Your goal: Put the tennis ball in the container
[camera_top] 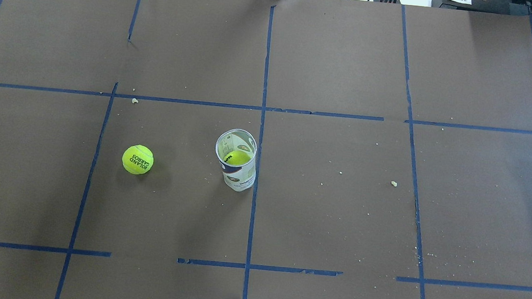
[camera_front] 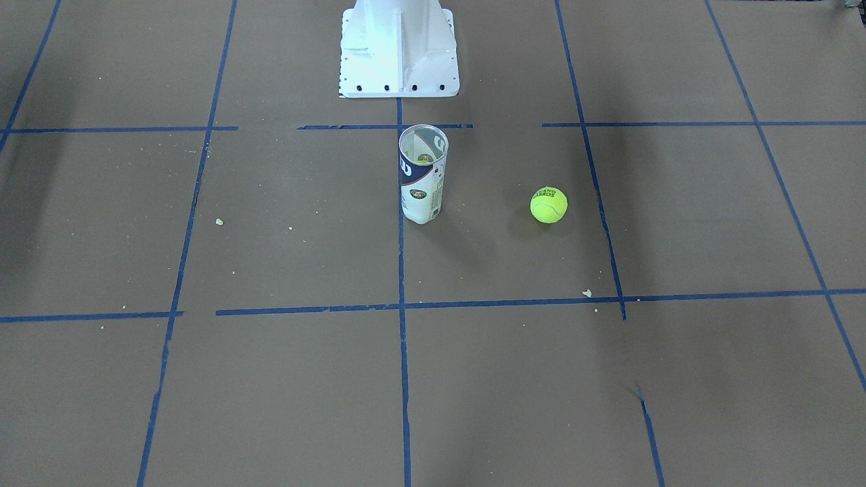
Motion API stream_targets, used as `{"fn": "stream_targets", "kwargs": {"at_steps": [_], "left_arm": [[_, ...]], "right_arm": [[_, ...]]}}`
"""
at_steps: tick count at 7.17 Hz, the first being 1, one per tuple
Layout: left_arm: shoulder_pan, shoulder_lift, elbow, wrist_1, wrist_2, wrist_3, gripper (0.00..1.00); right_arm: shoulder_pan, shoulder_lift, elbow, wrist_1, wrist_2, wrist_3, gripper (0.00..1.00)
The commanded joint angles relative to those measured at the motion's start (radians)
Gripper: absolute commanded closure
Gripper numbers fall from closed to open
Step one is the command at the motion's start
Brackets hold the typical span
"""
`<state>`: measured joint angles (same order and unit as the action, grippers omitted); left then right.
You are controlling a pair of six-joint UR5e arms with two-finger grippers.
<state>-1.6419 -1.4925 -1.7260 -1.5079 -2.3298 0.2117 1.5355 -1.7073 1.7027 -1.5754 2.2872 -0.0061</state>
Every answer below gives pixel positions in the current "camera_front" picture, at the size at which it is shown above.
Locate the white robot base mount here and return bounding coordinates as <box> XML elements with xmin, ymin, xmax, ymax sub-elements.
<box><xmin>338</xmin><ymin>1</ymin><xmax>461</xmax><ymax>99</ymax></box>

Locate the white tennis ball can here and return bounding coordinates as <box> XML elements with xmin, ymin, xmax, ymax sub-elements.
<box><xmin>398</xmin><ymin>124</ymin><xmax>449</xmax><ymax>225</ymax></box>

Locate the yellow tennis ball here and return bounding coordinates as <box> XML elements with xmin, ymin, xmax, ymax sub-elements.
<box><xmin>530</xmin><ymin>186</ymin><xmax>568</xmax><ymax>224</ymax></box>

